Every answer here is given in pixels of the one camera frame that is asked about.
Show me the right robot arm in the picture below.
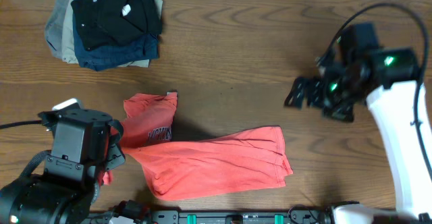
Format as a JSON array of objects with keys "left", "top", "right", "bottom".
[{"left": 285, "top": 23, "right": 431, "bottom": 223}]

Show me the grey folded garment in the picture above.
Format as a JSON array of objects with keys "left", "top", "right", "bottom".
[{"left": 44, "top": 0, "right": 69, "bottom": 59}]

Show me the red t-shirt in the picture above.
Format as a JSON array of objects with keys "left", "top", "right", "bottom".
[{"left": 119, "top": 92, "right": 293, "bottom": 200}]

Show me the navy blue folded garment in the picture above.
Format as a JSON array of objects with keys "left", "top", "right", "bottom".
[{"left": 72, "top": 0, "right": 159, "bottom": 71}]

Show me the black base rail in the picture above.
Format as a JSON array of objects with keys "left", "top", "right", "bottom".
[{"left": 82, "top": 200, "right": 334, "bottom": 224}]

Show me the beige folded garment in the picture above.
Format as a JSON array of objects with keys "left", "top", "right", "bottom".
[{"left": 61, "top": 0, "right": 163, "bottom": 67}]

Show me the black folded shirt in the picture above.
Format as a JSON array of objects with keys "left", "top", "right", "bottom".
[{"left": 72, "top": 0, "right": 162, "bottom": 51}]

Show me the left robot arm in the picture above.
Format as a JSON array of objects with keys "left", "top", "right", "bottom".
[{"left": 1, "top": 109, "right": 125, "bottom": 224}]

